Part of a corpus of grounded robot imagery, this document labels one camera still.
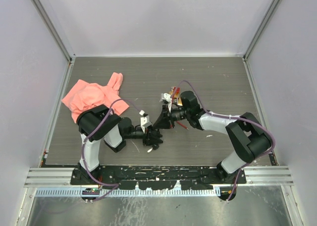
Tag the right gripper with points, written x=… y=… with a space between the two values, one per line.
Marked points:
x=165 y=119

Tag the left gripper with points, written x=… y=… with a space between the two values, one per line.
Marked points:
x=151 y=136

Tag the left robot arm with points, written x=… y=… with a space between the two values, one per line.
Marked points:
x=101 y=124

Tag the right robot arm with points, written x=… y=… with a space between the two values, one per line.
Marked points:
x=248 y=138

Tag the large brass padlock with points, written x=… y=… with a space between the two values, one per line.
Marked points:
x=177 y=101

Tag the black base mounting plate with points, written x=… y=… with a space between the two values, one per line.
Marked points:
x=159 y=177

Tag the pink cloth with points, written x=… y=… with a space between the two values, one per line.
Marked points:
x=84 y=96

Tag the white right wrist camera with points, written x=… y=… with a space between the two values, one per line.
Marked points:
x=166 y=99

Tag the red cable seal lock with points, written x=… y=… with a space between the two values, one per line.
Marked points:
x=175 y=91

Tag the aluminium frame rail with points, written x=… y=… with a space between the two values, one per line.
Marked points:
x=253 y=176

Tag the slotted cable duct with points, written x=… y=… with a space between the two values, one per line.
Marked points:
x=82 y=192

